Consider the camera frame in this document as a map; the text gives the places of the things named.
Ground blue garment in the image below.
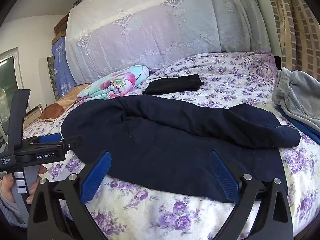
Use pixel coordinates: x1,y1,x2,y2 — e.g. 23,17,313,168
276,105,320,145

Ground bed with purple floral sheet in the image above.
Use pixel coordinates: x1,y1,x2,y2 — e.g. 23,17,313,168
22,51,320,240

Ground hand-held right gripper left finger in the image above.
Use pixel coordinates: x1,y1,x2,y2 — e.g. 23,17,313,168
27,151,112,240

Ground brown pillow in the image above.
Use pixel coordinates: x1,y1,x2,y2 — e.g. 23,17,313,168
39,82,93,123

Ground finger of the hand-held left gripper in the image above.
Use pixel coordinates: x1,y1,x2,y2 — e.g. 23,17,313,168
24,133,62,148
30,135,83,155

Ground wooden box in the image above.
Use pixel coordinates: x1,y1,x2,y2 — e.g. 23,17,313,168
52,12,70,44

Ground person's left forearm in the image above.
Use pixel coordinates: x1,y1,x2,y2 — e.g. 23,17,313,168
0,180,28,228

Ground blue storage bag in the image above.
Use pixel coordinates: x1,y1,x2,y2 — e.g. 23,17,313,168
52,36,77,98

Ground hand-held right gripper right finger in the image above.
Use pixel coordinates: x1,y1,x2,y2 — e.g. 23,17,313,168
209,150,294,240

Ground black folded cloth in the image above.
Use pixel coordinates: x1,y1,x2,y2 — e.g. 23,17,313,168
142,74,205,96

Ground window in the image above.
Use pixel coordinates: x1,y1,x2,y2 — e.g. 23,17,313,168
0,47,20,140

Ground folded teal floral blanket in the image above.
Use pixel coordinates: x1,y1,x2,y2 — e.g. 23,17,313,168
77,65,150,102

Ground landscape wall poster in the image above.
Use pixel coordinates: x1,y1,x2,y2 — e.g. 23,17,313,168
37,56,59,100

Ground beige patterned curtain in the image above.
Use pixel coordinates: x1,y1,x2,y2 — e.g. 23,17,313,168
264,0,320,80

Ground white lace cover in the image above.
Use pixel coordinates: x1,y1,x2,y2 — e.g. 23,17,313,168
65,0,272,84

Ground person's left hand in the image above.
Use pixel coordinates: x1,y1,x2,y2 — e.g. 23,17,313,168
0,166,48,205

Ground navy blue pants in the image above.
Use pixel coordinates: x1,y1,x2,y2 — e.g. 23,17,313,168
61,95,301,204

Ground grey garment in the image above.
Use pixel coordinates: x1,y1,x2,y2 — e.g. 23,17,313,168
272,67,320,130

